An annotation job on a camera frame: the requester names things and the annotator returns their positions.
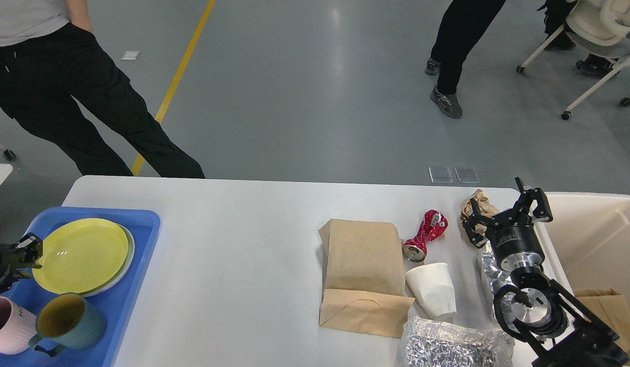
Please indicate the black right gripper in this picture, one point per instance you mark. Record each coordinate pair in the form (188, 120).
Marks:
(515, 246)

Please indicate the crumpled foil under arm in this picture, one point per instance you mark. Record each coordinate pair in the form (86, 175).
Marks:
(492, 277)

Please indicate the crumpled foil sheet front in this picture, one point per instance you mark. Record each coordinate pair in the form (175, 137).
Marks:
(435, 343)

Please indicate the seated person in black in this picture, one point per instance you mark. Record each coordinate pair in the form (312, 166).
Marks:
(559, 25)

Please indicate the person in grey sneakers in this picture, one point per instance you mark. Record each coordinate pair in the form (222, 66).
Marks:
(462, 26)

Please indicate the brown paper bag in bin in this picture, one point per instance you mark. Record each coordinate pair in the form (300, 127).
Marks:
(612, 308)

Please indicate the teal mug yellow inside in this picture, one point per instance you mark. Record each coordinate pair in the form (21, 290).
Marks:
(68, 321)

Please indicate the blue plastic tray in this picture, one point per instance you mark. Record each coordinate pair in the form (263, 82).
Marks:
(117, 303)

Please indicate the white paper cup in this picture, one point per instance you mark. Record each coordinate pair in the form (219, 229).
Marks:
(433, 288)

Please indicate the chair caster at left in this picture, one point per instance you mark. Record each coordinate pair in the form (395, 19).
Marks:
(8, 154)

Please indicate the pink ribbed mug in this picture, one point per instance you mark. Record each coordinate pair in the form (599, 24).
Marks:
(17, 327)

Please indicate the crumpled brown paper ball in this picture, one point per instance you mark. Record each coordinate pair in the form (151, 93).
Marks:
(486, 209)

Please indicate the beige plastic bin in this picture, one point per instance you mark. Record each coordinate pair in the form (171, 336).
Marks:
(590, 233)

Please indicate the crushed red soda can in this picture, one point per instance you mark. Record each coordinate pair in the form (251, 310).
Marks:
(433, 225)

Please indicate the floor outlet cover right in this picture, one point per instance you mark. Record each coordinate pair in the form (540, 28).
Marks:
(467, 174)

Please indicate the pale green plate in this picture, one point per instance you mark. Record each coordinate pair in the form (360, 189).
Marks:
(122, 271)

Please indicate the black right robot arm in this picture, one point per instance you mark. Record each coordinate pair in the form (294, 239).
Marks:
(532, 307)

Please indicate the white office chair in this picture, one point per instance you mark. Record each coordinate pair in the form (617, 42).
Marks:
(618, 54)

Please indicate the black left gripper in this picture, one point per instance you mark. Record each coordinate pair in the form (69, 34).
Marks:
(15, 260)

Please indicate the yellow plastic plate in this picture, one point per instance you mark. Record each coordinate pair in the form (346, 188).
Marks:
(81, 255)

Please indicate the floor outlet cover left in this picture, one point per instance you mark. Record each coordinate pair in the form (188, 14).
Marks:
(441, 174)

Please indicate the floor outlet cover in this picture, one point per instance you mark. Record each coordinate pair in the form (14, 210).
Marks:
(441, 174)
(467, 174)

